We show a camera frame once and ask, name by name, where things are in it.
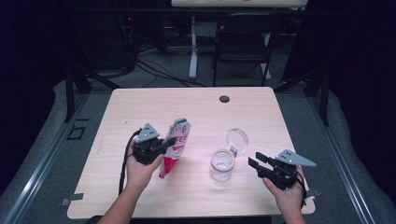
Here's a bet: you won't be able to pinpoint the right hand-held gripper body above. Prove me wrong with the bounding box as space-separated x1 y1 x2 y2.
262 148 318 191

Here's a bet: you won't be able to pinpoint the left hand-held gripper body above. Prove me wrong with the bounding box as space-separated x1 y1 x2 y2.
132 122 165 166

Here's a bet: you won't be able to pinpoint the red and white plastic bag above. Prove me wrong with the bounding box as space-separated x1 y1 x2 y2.
158 117 192 179

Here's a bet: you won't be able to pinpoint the clear glass jar with lid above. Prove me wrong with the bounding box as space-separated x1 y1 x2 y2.
209 128 249 182

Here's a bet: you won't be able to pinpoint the person's left hand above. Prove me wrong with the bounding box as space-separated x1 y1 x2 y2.
125 138 164 195

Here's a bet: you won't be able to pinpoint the person's right hand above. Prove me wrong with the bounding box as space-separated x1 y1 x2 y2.
262 166 309 216

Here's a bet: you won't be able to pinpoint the grey tape piece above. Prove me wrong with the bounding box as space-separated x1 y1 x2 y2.
306 187 321 200
60 192 85 207

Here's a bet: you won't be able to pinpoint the black metal stand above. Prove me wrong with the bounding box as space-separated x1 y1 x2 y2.
64 66 122 123
274 66 331 127

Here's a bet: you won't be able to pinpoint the white table leg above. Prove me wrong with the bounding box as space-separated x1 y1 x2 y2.
189 15 199 79

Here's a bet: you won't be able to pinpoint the black folding chair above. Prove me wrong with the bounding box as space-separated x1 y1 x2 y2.
212 12 283 88

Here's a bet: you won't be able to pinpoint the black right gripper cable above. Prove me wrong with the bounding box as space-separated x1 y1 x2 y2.
295 171 309 209

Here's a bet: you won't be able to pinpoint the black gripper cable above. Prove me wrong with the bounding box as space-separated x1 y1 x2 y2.
295 171 309 209
118 128 143 196

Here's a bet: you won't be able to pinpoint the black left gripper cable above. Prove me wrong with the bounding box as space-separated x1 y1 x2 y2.
118 128 143 196

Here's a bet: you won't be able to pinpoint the aluminium floor rail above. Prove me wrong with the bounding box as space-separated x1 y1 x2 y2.
0 92 92 224
306 96 376 224

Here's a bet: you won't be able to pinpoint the black floor cables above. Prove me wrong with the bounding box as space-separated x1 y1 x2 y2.
134 59 208 89

